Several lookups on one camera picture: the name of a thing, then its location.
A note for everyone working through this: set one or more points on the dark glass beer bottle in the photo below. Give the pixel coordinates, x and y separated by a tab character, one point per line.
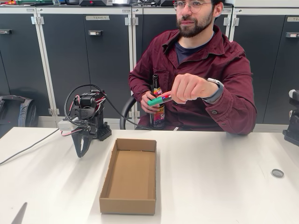
157	121

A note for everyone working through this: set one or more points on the green capped marker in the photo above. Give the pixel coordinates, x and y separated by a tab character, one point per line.
155	102

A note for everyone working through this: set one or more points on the person's left forearm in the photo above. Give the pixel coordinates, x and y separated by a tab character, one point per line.
229	116

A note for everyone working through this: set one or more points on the person's right forearm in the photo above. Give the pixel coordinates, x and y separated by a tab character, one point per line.
136	86

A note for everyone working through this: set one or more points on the black idle robot arm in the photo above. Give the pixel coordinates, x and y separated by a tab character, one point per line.
293	130

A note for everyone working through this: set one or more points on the person's right hand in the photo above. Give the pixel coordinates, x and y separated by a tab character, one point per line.
145	102

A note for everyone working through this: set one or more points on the person's left hand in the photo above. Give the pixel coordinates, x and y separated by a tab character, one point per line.
194	87

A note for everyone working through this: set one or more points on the black chair armrest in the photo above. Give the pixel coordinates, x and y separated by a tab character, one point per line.
123	112

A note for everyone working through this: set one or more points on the brown cardboard box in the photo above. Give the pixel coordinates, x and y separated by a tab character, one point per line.
130	172

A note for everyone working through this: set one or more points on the grey black backpack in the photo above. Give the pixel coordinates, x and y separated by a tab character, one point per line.
14	112

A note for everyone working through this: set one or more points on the grey blurry pointed object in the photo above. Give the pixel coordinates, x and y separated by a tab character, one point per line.
19	215

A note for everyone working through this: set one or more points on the grey team label strip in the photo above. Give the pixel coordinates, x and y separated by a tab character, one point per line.
293	19
97	17

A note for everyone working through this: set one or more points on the black case red logo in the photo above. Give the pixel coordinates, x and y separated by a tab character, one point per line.
167	2
98	2

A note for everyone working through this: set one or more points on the small black object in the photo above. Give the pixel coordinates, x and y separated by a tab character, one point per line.
72	2

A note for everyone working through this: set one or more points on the clear drinking glass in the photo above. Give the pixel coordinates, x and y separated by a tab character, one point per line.
56	2

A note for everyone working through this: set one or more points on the light grey device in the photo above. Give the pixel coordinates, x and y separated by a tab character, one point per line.
121	2

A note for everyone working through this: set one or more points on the maroon shirt torso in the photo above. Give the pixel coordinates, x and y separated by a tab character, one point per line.
198	63

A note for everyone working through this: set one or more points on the green flat box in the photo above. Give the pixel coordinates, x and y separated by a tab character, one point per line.
35	2

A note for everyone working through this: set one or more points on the grey smartwatch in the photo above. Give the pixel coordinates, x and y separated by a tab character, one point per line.
217	94

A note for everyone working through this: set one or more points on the bearded man's head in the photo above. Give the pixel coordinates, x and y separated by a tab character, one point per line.
194	21

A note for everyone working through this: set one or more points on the round metal eyeglasses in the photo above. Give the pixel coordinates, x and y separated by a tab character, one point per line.
181	5

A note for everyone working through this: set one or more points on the metal bottle cap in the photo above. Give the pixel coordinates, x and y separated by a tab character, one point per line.
277	173

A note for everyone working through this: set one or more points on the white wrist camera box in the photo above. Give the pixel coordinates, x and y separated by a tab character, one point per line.
65	124

